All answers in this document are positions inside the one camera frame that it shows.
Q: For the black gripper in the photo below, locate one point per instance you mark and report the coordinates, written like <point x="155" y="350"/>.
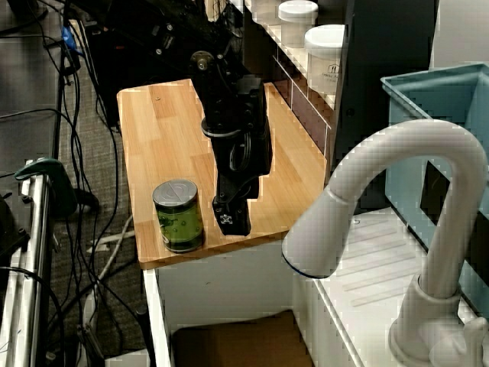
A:
<point x="244" y="160"/>

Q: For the green tin can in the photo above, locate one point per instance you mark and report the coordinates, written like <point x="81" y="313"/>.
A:
<point x="179" y="221"/>

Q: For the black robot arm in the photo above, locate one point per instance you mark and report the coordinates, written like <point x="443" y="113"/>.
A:
<point x="214" y="99"/>

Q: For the white sink unit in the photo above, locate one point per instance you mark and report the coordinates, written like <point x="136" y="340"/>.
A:
<point x="229" y="279"/>

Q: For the brown board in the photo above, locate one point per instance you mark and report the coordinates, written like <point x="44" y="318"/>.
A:
<point x="237" y="340"/>

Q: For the dark tile backsplash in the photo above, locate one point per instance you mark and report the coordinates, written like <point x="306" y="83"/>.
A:
<point x="305" y="111"/>

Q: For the white shelf ledge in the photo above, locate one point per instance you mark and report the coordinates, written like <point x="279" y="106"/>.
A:
<point x="294" y="57"/>

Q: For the teal plastic crate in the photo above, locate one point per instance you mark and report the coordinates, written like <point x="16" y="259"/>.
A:
<point x="405" y="179"/>

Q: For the green clamp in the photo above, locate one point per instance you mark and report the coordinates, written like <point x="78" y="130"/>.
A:
<point x="57" y="179"/>

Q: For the white printed lidded jar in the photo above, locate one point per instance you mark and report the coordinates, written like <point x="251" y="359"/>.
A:
<point x="324" y="57"/>

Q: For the pale curved kitchen faucet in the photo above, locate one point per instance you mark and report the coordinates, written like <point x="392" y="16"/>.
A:
<point x="401" y="141"/>

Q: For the plain white lidded jar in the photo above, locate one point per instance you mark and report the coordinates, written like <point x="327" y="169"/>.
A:
<point x="298" y="19"/>

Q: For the dark vertical panel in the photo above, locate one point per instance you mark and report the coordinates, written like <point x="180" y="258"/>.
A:
<point x="382" y="38"/>

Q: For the black metal mount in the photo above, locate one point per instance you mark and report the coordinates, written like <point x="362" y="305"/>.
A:
<point x="11" y="237"/>

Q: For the aluminium rail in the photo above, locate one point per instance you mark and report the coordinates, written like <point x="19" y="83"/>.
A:
<point x="23" y="306"/>

